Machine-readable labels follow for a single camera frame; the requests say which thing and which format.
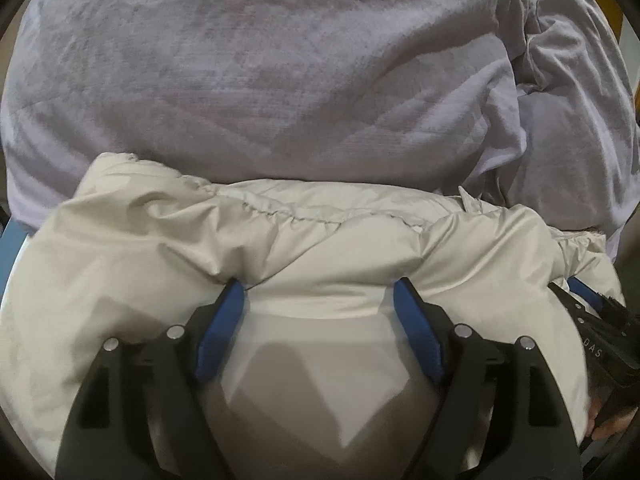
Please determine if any beige puffer jacket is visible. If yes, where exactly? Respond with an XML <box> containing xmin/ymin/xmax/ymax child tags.
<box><xmin>1</xmin><ymin>154</ymin><xmax>620</xmax><ymax>479</ymax></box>

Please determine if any lavender pillow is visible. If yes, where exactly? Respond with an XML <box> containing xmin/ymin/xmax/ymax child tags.
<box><xmin>496</xmin><ymin>0</ymin><xmax>639</xmax><ymax>237</ymax></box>

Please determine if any blue white striped bedsheet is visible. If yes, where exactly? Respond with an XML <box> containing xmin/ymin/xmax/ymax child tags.
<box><xmin>0</xmin><ymin>218</ymin><xmax>28</xmax><ymax>288</ymax></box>

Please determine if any lavender duvet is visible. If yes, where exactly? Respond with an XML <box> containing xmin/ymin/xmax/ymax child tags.
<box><xmin>1</xmin><ymin>0</ymin><xmax>526</xmax><ymax>230</ymax></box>

